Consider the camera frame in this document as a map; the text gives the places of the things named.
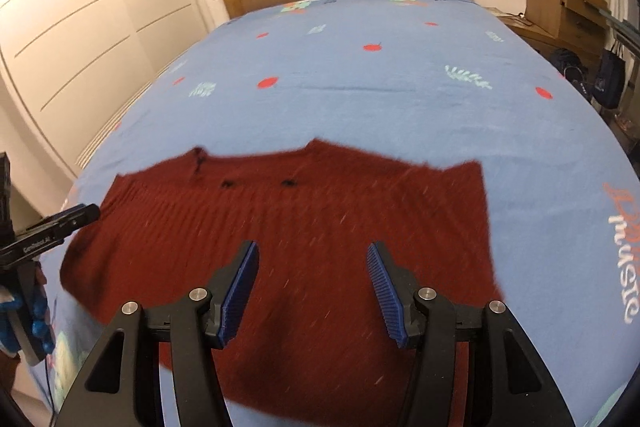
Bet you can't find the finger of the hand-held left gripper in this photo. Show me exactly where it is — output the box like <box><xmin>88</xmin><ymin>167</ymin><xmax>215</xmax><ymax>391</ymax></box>
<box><xmin>15</xmin><ymin>203</ymin><xmax>101</xmax><ymax>258</ymax></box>

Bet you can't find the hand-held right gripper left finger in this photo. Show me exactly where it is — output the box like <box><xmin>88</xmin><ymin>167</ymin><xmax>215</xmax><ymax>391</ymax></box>
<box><xmin>55</xmin><ymin>240</ymin><xmax>261</xmax><ymax>427</ymax></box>

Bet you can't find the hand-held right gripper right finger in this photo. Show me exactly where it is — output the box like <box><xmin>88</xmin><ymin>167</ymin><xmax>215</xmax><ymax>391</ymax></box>
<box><xmin>366</xmin><ymin>242</ymin><xmax>576</xmax><ymax>427</ymax></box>

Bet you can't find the dark red knitted sweater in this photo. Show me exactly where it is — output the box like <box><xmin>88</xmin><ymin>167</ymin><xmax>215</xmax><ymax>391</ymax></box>
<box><xmin>59</xmin><ymin>138</ymin><xmax>506</xmax><ymax>427</ymax></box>

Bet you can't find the person's left hand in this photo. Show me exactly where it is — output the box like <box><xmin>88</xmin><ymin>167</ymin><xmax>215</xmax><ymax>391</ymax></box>
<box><xmin>0</xmin><ymin>266</ymin><xmax>56</xmax><ymax>354</ymax></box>

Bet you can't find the cream wardrobe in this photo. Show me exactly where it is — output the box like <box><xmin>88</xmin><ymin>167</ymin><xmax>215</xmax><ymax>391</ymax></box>
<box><xmin>0</xmin><ymin>0</ymin><xmax>218</xmax><ymax>180</ymax></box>

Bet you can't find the bed with blue printed sheet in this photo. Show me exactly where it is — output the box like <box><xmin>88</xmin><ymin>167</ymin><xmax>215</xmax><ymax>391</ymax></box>
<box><xmin>30</xmin><ymin>0</ymin><xmax>640</xmax><ymax>427</ymax></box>

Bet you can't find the black backpack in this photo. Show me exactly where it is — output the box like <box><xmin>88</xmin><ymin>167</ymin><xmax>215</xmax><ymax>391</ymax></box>
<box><xmin>550</xmin><ymin>48</ymin><xmax>586</xmax><ymax>80</ymax></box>

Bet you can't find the dark blue tote bag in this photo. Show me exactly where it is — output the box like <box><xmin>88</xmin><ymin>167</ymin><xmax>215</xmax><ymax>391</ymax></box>
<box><xmin>593</xmin><ymin>42</ymin><xmax>627</xmax><ymax>110</ymax></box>

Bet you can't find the wooden desk cabinet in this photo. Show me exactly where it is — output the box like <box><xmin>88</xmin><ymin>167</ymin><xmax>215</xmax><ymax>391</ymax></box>
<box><xmin>525</xmin><ymin>0</ymin><xmax>613</xmax><ymax>52</ymax></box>

